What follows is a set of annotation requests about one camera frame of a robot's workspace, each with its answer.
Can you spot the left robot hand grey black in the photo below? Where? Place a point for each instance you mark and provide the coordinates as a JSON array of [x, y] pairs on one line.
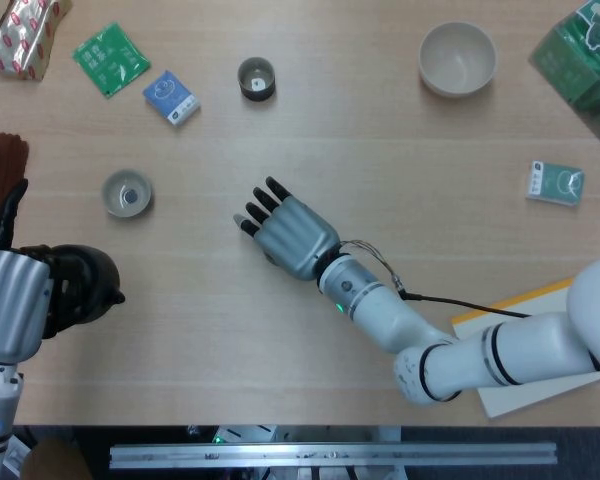
[[10, 300]]

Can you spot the right robot hand grey black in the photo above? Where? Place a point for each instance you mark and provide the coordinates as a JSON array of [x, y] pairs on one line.
[[295, 240]]

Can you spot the black teapot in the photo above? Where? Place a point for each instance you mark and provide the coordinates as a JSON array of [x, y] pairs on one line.
[[97, 280]]

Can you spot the robot base chassis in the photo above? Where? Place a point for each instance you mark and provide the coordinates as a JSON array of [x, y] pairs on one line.
[[240, 432]]

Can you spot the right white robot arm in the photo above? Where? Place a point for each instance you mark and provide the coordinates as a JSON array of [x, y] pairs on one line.
[[380, 315]]

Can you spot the light grey shallow teacup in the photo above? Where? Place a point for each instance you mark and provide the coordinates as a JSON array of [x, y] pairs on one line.
[[127, 195]]

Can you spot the dark teacup with white tag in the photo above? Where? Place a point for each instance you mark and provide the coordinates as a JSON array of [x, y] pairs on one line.
[[255, 80]]

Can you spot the white paper tag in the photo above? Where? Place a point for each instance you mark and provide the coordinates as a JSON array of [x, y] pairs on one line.
[[20, 457]]

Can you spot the orange brown object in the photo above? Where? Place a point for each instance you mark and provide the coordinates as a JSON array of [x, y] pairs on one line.
[[55, 462]]

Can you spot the blue tea box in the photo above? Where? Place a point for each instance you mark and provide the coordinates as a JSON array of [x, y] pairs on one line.
[[171, 97]]

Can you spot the beige ceramic bowl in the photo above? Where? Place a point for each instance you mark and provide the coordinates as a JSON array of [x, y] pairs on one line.
[[457, 57]]

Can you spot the white notebook yellow spine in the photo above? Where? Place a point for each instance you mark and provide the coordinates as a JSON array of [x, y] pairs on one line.
[[540, 301]]

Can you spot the green tea sachet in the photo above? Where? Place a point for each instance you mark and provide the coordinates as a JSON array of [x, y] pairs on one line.
[[111, 60]]

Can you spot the gold red foil bag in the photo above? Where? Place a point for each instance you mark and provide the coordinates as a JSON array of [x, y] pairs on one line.
[[22, 40]]

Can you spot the teal tea box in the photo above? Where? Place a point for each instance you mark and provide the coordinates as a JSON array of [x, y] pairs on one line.
[[555, 184]]

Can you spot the clear box green tea bags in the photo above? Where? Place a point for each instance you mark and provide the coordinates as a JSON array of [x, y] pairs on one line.
[[585, 70]]

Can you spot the aluminium rail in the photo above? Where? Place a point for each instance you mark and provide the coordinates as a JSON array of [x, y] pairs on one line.
[[330, 455]]

